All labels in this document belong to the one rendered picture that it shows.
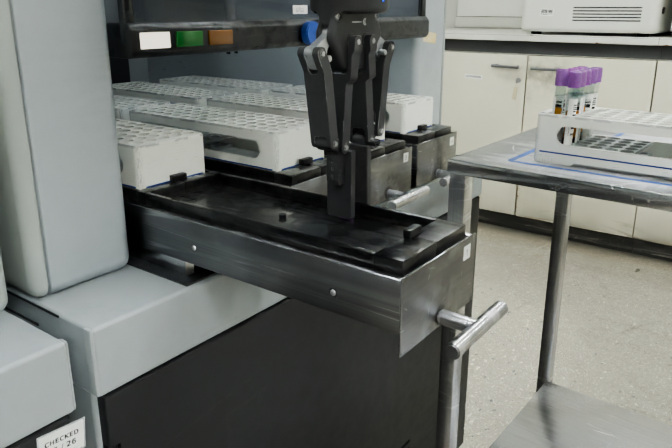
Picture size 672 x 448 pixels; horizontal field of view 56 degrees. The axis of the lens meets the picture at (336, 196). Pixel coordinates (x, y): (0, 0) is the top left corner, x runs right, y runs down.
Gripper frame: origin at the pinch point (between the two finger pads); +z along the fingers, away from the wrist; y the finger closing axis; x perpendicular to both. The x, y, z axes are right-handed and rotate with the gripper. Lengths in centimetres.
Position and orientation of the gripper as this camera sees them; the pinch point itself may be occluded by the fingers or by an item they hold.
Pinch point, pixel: (349, 180)
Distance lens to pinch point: 65.4
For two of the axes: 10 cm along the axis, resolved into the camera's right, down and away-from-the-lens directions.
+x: 8.0, 1.7, -5.7
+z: 0.0, 9.6, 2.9
